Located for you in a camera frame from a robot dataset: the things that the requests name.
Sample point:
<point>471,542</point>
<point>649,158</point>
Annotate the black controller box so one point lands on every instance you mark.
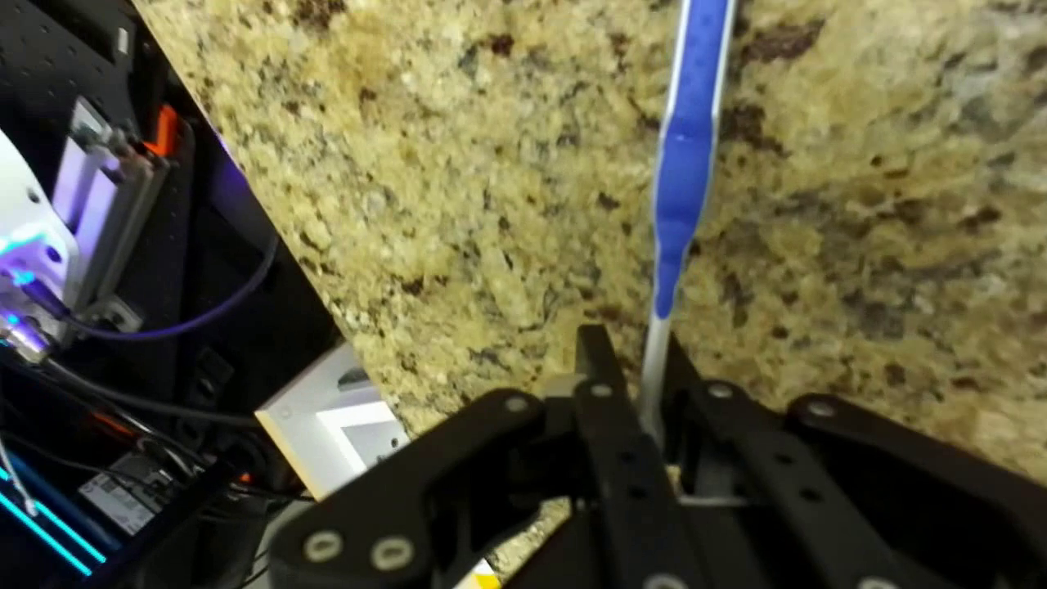
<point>131,503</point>

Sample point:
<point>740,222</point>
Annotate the orange black clamp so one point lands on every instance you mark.
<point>165,133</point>

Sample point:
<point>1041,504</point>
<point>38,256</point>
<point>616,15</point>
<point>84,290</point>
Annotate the aluminium mounting rail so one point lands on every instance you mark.
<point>102,206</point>

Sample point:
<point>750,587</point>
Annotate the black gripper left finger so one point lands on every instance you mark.
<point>608,493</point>

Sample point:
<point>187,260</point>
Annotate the black robot cart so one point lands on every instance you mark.
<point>65,44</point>

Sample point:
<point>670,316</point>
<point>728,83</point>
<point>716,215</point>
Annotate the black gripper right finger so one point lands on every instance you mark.
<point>829,503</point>

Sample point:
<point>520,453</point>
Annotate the blue toothbrush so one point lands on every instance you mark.
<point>687,142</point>

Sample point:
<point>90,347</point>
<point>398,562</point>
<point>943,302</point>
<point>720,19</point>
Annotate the white drawer wooden front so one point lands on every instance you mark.
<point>338,420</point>

